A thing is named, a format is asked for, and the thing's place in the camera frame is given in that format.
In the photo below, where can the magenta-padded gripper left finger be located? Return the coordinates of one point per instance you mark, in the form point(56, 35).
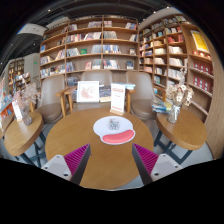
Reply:
point(75, 160)

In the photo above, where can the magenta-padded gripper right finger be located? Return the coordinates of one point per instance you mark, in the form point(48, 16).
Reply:
point(148, 160)

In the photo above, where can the white mouse pad red wrist rest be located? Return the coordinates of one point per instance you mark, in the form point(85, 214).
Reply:
point(100, 128)

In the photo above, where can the round wooden side table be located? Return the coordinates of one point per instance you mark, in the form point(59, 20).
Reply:
point(23, 133)
point(5, 128)
point(181, 128)

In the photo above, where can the glass vase with pale flowers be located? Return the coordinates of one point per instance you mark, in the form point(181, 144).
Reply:
point(173, 115)

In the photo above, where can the stack of books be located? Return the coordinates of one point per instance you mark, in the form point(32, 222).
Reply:
point(160, 106)

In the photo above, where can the beige wooden armchair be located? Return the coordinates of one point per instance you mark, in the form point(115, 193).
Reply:
point(50, 96)
point(141, 90)
point(96, 75)

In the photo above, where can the white red standing sign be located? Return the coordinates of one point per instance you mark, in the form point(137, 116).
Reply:
point(117, 98)

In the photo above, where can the white framed picture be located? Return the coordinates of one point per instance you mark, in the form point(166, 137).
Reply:
point(88, 91)

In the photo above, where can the dark cover book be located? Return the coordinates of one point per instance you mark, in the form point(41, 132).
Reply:
point(105, 93)

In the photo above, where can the small white table sign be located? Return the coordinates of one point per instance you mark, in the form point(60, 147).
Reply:
point(16, 111)

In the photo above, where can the light blue book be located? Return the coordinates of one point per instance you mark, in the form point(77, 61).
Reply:
point(129, 86)

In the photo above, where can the curved wooden bookshelf with books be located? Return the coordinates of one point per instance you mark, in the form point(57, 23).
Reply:
point(173, 56)

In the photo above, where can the small distant wooden bookshelf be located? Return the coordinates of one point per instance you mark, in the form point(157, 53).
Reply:
point(13, 71)

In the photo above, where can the wide wooden bookshelf with books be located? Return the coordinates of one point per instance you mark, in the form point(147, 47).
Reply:
point(86, 43)

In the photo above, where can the white hanging ceiling panel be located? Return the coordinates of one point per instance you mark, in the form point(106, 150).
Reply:
point(31, 29)

